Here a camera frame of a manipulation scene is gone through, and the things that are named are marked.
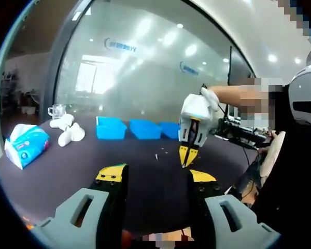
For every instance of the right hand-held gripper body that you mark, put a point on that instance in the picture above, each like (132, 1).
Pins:
(195, 107)

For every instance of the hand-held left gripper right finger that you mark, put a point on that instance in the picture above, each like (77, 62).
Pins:
(215, 220)

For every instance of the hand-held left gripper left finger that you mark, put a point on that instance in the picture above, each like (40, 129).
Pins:
(62, 228)

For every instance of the blue plastic bin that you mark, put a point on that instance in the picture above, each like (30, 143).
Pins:
(169, 131)
(110, 131)
(145, 131)

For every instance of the person's right hand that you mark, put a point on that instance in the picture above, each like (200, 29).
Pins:
(212, 99)

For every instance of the dark framed panel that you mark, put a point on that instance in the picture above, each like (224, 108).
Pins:
(238, 70)

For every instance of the blue tissue pack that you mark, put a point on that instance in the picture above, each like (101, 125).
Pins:
(28, 147)

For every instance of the round ceiling light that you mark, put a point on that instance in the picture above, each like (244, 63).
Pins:
(272, 57)
(297, 61)

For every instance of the person in black shirt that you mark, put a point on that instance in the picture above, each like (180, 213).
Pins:
(295, 168)

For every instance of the grey chest-worn device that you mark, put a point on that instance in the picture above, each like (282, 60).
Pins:
(303, 85)

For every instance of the clear glass mug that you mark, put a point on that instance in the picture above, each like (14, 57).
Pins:
(58, 112)

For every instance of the black door frame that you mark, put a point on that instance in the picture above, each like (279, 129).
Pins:
(62, 52)

